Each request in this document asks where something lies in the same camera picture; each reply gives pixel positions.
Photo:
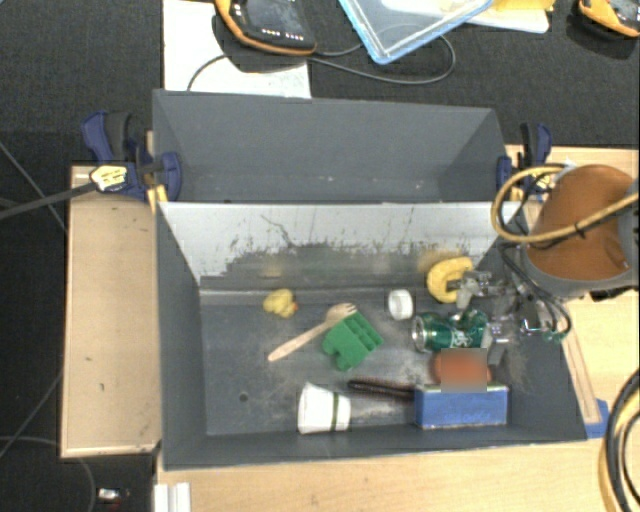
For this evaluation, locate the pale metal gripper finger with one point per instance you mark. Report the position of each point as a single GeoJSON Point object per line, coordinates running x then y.
{"type": "Point", "coordinates": [497, 335]}
{"type": "Point", "coordinates": [475, 285]}

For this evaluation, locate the orange round thing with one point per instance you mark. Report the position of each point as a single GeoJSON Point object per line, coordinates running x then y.
{"type": "Point", "coordinates": [460, 370]}

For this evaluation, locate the crushed green can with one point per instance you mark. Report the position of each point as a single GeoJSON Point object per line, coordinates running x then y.
{"type": "Point", "coordinates": [440, 337]}

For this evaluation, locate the white bottle cap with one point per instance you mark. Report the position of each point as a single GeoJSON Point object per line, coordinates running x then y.
{"type": "Point", "coordinates": [401, 305]}

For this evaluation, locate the blue box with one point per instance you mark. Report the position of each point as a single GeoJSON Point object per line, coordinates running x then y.
{"type": "Point", "coordinates": [460, 407]}

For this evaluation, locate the dark brown ribbed rod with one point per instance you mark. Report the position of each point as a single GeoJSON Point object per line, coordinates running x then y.
{"type": "Point", "coordinates": [380, 388]}

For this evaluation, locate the green toy block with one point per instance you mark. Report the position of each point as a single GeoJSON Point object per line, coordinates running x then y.
{"type": "Point", "coordinates": [350, 342]}

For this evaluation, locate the grey metal bin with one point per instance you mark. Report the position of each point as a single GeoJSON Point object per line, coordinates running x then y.
{"type": "Point", "coordinates": [320, 280]}

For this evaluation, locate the wooden spork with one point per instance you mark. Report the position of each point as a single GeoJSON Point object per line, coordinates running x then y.
{"type": "Point", "coordinates": [310, 335]}

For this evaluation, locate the yellow rubber duck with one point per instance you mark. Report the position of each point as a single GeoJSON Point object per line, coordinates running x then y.
{"type": "Point", "coordinates": [280, 303]}

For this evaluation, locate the pale wood board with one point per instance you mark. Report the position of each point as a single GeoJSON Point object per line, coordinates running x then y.
{"type": "Point", "coordinates": [110, 325]}

